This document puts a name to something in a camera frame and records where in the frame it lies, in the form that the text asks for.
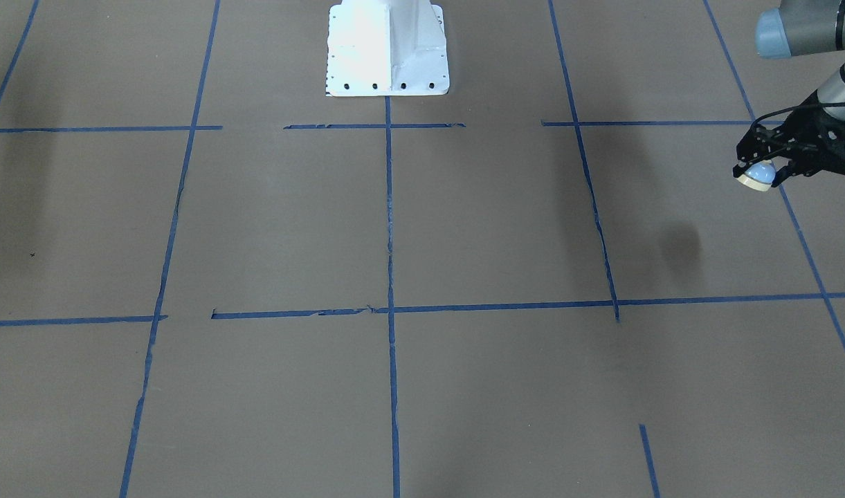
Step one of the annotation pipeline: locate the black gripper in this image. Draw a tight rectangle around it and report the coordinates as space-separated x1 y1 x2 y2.
732 104 845 182

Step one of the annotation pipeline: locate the blue cream desk bell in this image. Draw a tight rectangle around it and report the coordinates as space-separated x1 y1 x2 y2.
732 160 776 192

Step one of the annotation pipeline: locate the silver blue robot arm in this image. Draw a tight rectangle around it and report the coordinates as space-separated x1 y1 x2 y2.
733 1 845 192

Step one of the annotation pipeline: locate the white camera mast pedestal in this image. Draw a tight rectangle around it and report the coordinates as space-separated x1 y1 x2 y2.
325 1 451 98

